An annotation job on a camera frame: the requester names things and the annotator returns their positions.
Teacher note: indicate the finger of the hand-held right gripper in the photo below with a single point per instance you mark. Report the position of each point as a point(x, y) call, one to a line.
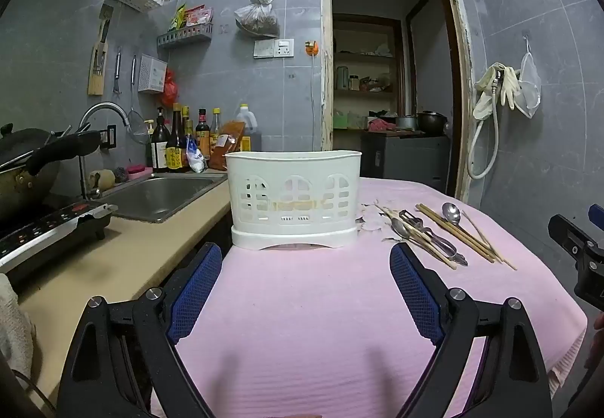
point(566, 231)

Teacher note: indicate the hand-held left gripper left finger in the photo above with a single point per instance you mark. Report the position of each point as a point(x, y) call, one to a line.
point(196, 290)

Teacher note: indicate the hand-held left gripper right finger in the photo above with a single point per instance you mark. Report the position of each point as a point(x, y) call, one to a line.
point(415, 295)

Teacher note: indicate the metal spoon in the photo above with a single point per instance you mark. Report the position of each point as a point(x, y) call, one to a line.
point(399, 228)
point(451, 212)

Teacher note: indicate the white plastic utensil caddy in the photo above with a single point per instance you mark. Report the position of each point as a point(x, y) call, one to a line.
point(292, 173)

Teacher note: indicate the stainless steel sink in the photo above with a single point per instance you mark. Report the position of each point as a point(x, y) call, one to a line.
point(160, 196)

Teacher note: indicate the pink floral tablecloth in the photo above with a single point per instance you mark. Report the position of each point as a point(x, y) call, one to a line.
point(306, 328)

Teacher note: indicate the pink sponge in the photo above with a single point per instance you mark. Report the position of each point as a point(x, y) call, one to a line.
point(140, 170)

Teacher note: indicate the white blue bag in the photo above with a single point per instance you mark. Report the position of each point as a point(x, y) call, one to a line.
point(196, 156)

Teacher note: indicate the grey metal cabinet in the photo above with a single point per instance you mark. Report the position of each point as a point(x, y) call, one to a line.
point(406, 158)

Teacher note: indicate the steel wool scrubber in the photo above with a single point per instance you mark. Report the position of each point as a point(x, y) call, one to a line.
point(121, 174)

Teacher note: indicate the tan loofah scrubber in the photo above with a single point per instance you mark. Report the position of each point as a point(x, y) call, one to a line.
point(101, 180)

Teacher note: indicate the white mesh bag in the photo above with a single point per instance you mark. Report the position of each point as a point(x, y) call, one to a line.
point(529, 90)

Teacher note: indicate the tall soy sauce bottle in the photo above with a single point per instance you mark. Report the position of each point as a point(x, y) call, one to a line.
point(176, 144)

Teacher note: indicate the orange brown packet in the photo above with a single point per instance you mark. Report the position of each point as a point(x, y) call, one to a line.
point(226, 144)

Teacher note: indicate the yellow pump bottle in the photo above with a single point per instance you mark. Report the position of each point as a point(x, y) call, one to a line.
point(149, 144)

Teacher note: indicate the red-labelled sauce bottle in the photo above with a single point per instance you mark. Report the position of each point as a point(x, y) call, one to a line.
point(203, 135)

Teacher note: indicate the cream rubber gloves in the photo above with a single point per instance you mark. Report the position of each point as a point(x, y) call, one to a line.
point(495, 88)

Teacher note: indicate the black induction cooker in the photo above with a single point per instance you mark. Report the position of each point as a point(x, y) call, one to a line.
point(42, 229)

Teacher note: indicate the clear yellow-capped bottle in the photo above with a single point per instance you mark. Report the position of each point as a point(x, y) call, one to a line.
point(216, 125)

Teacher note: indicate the yellow-capped dark bottle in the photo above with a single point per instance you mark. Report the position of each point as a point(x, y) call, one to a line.
point(187, 121)

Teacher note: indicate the silver pot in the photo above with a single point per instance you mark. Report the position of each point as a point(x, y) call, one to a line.
point(406, 123)

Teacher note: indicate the red cloth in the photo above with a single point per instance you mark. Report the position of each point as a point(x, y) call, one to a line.
point(381, 125)

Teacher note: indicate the black pot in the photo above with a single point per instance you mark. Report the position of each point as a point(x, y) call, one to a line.
point(432, 122)

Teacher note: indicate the metal mesh strainer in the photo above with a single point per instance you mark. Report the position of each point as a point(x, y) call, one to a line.
point(137, 125)

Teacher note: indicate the green box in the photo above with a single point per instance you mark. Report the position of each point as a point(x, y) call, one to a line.
point(349, 121)

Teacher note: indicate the white towel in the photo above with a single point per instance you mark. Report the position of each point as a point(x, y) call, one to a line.
point(12, 323)

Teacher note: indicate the red plastic bag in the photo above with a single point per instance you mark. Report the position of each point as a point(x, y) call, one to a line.
point(171, 88)

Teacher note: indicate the chrome faucet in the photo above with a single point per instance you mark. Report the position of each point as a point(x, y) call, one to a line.
point(101, 109)

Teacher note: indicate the black wok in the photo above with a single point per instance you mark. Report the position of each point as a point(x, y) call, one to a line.
point(19, 182)

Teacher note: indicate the wooden shelf unit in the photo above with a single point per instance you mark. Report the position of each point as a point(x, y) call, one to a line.
point(365, 92)

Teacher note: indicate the small glass jar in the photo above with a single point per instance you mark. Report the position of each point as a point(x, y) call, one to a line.
point(354, 82)

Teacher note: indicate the green jar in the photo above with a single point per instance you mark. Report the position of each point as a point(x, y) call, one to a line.
point(341, 77)

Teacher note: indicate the wooden knife rack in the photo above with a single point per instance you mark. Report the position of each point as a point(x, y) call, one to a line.
point(98, 69)

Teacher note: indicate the orange plug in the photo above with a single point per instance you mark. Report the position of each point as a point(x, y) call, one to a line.
point(310, 48)

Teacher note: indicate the yellow green snack packet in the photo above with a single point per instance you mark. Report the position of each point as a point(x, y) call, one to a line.
point(177, 18)

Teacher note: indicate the red snack packet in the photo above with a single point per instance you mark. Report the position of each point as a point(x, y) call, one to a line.
point(198, 16)

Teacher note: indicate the clear bag of dried goods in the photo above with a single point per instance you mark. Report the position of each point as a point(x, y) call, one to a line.
point(257, 17)

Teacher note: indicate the black wall outlet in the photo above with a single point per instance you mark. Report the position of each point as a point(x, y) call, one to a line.
point(111, 136)

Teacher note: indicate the wooden door frame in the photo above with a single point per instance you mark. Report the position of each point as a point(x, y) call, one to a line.
point(465, 69)

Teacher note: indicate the white plastic wall box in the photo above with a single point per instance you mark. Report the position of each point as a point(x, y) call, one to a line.
point(152, 73)

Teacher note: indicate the grey wall shelf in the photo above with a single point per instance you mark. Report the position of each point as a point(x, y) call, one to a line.
point(184, 37)

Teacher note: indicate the white wall socket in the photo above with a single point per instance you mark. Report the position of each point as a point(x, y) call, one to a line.
point(284, 47)

